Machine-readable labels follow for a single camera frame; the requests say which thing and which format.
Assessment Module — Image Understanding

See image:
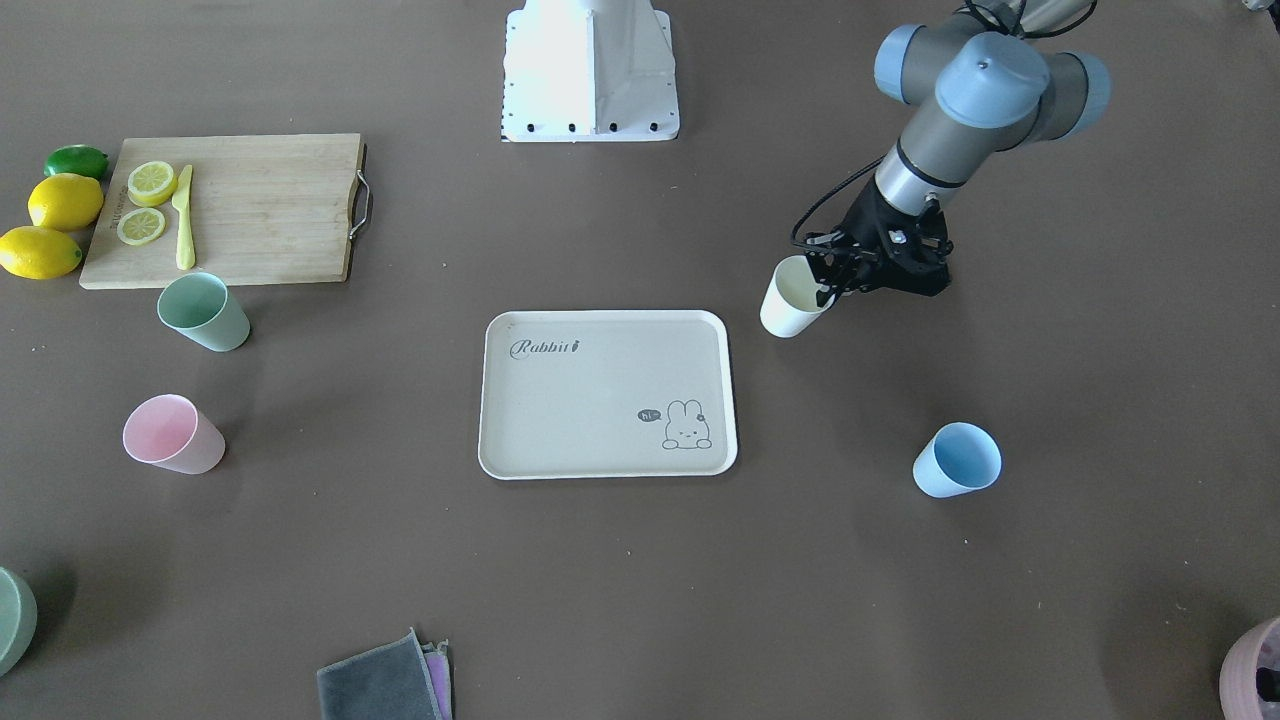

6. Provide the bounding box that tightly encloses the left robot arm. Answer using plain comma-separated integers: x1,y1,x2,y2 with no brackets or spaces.
797,1,1111,307

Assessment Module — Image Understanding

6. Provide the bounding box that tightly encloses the yellow plastic knife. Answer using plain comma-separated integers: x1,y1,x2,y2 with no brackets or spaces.
170,164,196,272

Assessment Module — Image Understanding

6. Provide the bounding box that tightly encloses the grey folded cloth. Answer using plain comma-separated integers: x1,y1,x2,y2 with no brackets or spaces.
316,630,454,719

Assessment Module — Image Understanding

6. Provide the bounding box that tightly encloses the pink cup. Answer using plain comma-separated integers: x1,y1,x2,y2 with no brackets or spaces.
122,395,227,475

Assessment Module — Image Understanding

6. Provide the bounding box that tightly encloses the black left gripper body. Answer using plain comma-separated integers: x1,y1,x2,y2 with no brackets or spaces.
800,182,954,296

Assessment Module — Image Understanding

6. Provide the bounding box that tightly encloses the green cup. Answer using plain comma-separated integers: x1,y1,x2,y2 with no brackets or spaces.
156,272,251,352

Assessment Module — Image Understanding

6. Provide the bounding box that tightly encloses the green bowl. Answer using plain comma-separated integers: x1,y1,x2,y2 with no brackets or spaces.
0,568,38,676

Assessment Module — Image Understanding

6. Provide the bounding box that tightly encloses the cream cup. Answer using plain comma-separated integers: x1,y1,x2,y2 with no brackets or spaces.
759,255,827,338

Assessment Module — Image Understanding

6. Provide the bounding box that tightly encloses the blue cup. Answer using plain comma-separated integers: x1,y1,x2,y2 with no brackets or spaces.
911,421,1004,498

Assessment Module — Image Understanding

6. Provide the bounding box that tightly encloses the pink bowl with ice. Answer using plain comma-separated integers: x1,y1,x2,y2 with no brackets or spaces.
1219,618,1279,719

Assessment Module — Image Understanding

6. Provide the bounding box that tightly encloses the green lime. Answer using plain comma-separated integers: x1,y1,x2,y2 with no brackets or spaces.
44,143,110,181

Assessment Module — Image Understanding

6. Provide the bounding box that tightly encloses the lemon slice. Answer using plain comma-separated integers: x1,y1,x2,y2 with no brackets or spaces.
125,161,178,208
115,208,166,246

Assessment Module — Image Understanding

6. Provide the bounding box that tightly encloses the cream rabbit tray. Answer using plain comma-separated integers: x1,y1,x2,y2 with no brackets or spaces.
477,309,739,480

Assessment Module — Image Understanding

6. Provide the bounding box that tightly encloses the wooden cutting board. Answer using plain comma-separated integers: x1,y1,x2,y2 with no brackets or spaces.
79,133,365,290

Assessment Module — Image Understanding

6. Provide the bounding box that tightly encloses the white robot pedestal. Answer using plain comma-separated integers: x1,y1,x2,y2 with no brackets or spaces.
500,1,680,143

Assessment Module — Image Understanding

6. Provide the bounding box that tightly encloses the whole lemon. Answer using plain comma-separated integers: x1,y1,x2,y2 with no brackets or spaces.
27,173,104,232
1,225,83,279

